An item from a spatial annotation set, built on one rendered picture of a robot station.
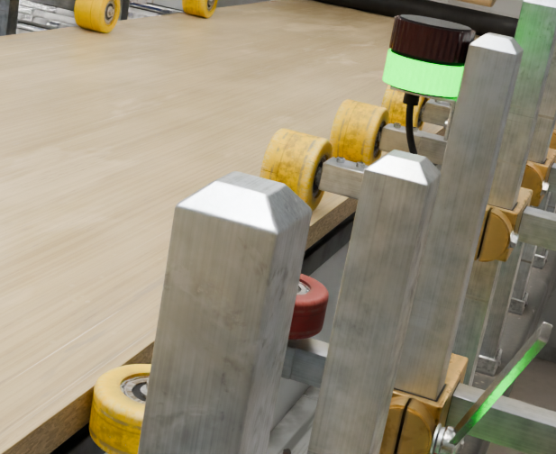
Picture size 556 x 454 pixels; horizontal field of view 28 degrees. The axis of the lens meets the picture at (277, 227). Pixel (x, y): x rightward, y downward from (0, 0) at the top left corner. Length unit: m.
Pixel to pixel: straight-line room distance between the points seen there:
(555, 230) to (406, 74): 0.36
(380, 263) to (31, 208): 0.54
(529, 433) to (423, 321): 0.13
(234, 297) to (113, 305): 0.53
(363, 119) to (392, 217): 0.81
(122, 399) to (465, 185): 0.30
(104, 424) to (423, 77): 0.33
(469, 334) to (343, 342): 0.53
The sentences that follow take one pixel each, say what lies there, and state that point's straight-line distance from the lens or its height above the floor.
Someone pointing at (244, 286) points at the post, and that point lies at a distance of 0.35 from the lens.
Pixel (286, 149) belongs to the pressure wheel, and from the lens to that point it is 1.17.
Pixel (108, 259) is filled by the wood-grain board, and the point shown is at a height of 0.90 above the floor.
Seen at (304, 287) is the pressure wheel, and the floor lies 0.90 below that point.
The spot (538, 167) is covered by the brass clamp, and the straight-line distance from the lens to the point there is 1.34.
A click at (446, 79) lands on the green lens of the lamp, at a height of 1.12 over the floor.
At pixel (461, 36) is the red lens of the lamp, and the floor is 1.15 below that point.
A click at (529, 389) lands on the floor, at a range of 3.25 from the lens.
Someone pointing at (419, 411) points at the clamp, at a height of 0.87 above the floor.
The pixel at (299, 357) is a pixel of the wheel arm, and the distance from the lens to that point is 0.96.
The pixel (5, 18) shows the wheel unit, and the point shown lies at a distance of 2.28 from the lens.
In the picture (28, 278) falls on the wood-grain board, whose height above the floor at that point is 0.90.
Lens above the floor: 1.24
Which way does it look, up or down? 17 degrees down
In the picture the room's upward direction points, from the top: 10 degrees clockwise
